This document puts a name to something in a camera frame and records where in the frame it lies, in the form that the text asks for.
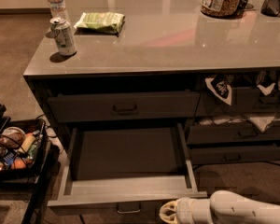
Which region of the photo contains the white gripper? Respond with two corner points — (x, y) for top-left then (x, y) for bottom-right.
(159, 197), (213, 224)

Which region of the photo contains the grey drawer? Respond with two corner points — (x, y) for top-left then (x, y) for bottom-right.
(48, 123), (207, 215)
(195, 87), (280, 117)
(189, 144), (280, 165)
(187, 121), (280, 145)
(48, 91), (200, 123)

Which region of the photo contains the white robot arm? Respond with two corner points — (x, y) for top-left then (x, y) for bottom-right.
(159, 190), (280, 224)

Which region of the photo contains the white packet in drawer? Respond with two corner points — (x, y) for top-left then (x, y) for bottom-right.
(198, 115), (245, 126)

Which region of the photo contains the black white snack bag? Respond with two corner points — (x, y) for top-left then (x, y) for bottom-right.
(205, 74), (232, 105)

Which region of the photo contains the black tray stand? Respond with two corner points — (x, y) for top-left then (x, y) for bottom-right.
(0, 104), (59, 224)

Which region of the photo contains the grey counter cabinet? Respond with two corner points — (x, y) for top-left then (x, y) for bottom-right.
(22, 0), (280, 173)

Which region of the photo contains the black basket of groceries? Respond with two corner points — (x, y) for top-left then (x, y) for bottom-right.
(0, 118), (48, 181)

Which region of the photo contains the green chip bag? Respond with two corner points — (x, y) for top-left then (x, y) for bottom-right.
(74, 12), (125, 35)

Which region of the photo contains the silver green soda can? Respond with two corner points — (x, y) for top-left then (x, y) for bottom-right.
(50, 17), (77, 56)

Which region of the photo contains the clear plastic water bottle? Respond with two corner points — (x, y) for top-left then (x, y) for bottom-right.
(47, 0), (69, 20)

